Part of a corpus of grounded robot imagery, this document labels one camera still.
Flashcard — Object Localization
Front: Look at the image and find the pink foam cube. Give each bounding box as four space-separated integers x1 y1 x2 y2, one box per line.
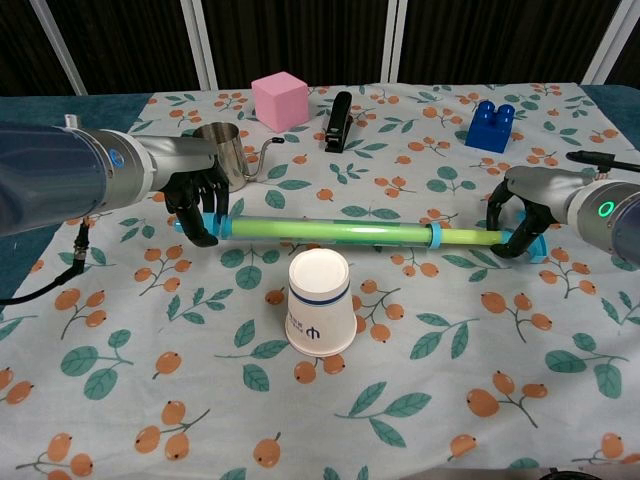
250 71 309 133

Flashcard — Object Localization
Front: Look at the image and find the floral print tablecloth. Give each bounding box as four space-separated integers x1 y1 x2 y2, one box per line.
0 81 640 480

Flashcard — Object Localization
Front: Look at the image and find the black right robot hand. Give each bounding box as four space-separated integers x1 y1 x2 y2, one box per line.
486 165 600 260

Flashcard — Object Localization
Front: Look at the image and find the white paper cup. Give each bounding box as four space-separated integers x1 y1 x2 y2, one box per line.
284 248 357 357

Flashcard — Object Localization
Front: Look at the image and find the steel gooseneck pitcher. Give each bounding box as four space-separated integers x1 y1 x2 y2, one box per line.
192 123 286 193

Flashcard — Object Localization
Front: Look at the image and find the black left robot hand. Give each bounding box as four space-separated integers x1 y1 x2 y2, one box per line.
133 134 232 248

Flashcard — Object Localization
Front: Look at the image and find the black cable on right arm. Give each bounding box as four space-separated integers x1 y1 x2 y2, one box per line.
565 150 640 174

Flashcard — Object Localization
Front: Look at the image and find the blue toy building brick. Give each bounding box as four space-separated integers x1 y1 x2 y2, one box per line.
464 100 516 151

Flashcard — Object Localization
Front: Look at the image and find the green blue water pump toy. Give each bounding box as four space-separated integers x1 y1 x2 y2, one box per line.
172 212 549 265

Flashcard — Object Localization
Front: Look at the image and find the black stapler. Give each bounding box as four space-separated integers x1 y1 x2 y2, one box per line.
323 90 355 153

